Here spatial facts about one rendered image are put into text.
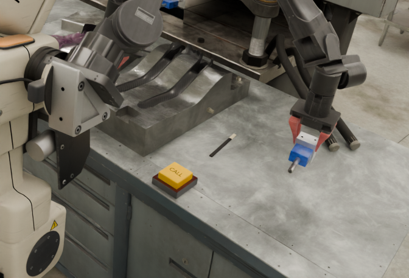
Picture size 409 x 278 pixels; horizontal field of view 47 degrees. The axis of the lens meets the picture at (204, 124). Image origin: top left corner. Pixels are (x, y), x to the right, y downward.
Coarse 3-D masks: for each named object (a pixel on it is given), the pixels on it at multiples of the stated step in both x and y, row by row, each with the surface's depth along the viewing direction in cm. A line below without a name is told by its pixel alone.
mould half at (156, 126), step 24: (168, 48) 149; (144, 72) 143; (168, 72) 141; (216, 72) 139; (144, 96) 131; (192, 96) 134; (216, 96) 140; (240, 96) 153; (120, 120) 122; (144, 120) 120; (168, 120) 124; (192, 120) 134; (144, 144) 120
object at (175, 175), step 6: (174, 162) 116; (168, 168) 114; (174, 168) 114; (180, 168) 114; (162, 174) 112; (168, 174) 112; (174, 174) 112; (180, 174) 112; (186, 174) 113; (192, 174) 114; (168, 180) 111; (174, 180) 110; (180, 180) 110; (186, 180) 112; (174, 186) 110; (180, 186) 111
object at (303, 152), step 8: (304, 136) 110; (312, 136) 111; (296, 144) 110; (304, 144) 109; (312, 144) 108; (296, 152) 107; (304, 152) 107; (312, 152) 109; (288, 160) 108; (296, 160) 106; (304, 160) 106; (312, 160) 112
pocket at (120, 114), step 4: (124, 108) 125; (128, 108) 126; (132, 108) 125; (116, 112) 122; (120, 112) 124; (124, 112) 125; (128, 112) 126; (132, 112) 125; (136, 112) 124; (116, 116) 123; (120, 116) 125; (124, 116) 125; (128, 116) 126; (132, 116) 126; (124, 120) 122
